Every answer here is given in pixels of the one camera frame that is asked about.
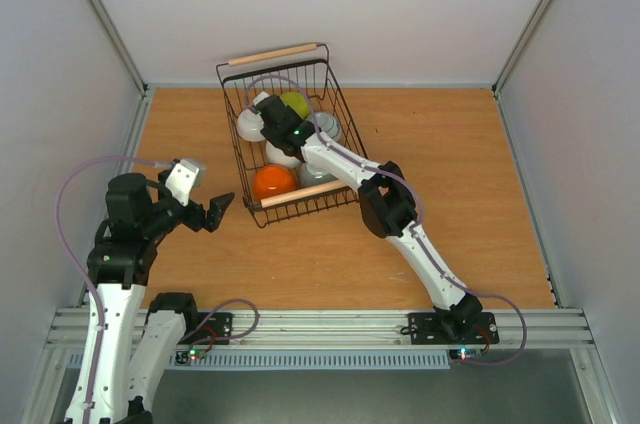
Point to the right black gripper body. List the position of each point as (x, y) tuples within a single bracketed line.
[(270, 107)]

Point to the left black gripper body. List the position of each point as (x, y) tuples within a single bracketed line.
[(160, 225)]

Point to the plain white bowl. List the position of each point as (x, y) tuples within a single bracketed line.
[(276, 156)]

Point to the green bowl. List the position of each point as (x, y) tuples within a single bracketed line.
[(297, 102)]

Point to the blue floral porcelain bowl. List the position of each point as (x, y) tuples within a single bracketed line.
[(328, 124)]

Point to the orange bowl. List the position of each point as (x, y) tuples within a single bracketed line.
[(273, 180)]

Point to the grey scale pattern bowl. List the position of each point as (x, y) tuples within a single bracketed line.
[(310, 176)]

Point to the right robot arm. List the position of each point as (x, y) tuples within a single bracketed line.
[(390, 208)]

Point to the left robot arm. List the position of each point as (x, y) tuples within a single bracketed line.
[(119, 378)]

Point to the black wire dish rack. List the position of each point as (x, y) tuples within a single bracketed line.
[(300, 68)]

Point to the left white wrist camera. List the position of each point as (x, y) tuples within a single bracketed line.
[(184, 176)]

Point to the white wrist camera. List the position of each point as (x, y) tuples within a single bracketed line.
[(184, 176), (258, 100)]

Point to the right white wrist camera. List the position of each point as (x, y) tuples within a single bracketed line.
[(258, 100)]

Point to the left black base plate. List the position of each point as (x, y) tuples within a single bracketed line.
[(216, 330)]

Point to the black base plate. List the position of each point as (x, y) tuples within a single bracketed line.
[(216, 330), (425, 328)]

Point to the blue slotted cable duct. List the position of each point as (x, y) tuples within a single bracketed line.
[(280, 360)]

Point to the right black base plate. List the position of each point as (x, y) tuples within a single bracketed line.
[(425, 328)]

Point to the aluminium mounting rail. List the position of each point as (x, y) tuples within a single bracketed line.
[(350, 329)]

